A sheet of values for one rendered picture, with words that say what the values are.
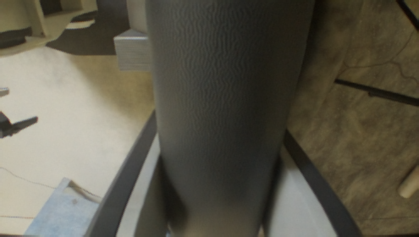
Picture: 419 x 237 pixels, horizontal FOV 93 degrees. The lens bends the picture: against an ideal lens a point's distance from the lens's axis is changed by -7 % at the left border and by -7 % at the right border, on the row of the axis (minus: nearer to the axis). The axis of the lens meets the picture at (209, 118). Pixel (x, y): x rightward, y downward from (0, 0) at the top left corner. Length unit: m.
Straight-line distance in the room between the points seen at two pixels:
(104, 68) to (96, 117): 0.31
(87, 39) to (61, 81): 0.42
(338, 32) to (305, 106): 0.06
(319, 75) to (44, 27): 0.53
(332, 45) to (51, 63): 1.26
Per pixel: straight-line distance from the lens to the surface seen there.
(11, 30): 0.51
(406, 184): 2.14
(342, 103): 1.39
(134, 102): 1.22
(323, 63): 0.20
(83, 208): 1.67
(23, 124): 0.64
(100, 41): 0.97
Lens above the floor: 1.03
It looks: 58 degrees down
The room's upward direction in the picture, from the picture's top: 178 degrees clockwise
